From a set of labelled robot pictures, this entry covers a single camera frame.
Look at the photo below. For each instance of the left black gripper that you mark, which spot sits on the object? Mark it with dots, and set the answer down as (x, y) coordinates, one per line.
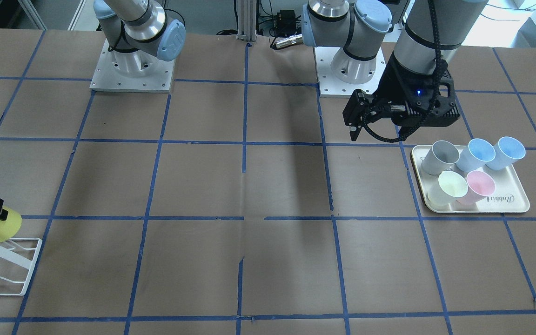
(394, 80)

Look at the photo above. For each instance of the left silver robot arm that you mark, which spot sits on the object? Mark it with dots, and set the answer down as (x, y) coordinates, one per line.
(433, 32)

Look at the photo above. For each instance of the grey plastic cup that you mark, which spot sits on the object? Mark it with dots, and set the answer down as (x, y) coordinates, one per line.
(442, 155)

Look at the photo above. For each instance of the cream plastic cup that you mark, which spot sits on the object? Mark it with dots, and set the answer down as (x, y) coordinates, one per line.
(449, 187)

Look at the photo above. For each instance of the light blue plastic cup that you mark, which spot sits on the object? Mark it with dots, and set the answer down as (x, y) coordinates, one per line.
(475, 155)

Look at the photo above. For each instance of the pink plastic cup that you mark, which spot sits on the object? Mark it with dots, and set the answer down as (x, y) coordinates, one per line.
(480, 185)

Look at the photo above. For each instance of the outer light blue cup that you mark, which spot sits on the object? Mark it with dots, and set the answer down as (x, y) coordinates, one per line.
(508, 150)

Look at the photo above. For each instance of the beige serving tray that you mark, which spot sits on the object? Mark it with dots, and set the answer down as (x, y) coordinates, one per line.
(509, 196)

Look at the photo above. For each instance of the white wire cup rack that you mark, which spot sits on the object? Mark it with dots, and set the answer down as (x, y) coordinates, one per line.
(18, 258)

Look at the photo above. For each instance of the aluminium frame post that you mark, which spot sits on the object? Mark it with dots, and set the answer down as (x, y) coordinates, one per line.
(247, 11)

